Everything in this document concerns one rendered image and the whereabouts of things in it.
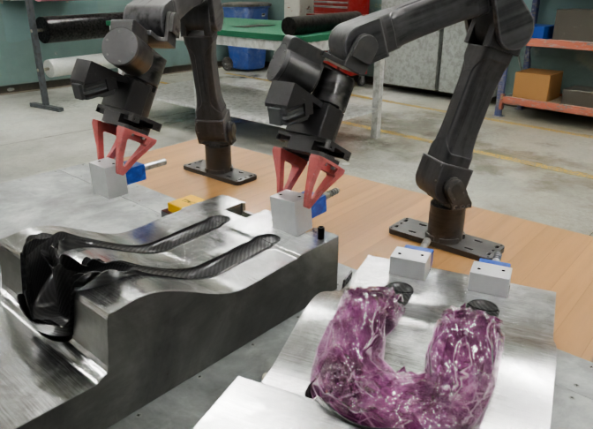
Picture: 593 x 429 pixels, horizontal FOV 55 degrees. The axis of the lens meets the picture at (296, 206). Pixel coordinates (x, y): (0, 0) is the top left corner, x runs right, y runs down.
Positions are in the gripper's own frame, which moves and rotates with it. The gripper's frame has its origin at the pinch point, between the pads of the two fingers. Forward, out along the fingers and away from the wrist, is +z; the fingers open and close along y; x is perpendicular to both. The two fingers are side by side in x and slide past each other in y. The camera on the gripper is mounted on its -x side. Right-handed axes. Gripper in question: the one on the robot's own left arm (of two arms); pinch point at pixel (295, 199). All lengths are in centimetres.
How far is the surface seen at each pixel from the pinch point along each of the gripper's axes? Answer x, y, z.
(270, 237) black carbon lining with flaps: -1.8, -0.5, 6.7
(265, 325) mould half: -5.3, 6.7, 17.8
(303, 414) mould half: -24.8, 29.1, 18.7
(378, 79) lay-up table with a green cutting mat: 301, -211, -137
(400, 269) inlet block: 6.5, 16.8, 4.9
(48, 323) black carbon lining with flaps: -29.9, -2.5, 23.2
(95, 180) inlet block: -13.7, -30.0, 7.4
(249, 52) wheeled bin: 463, -557, -220
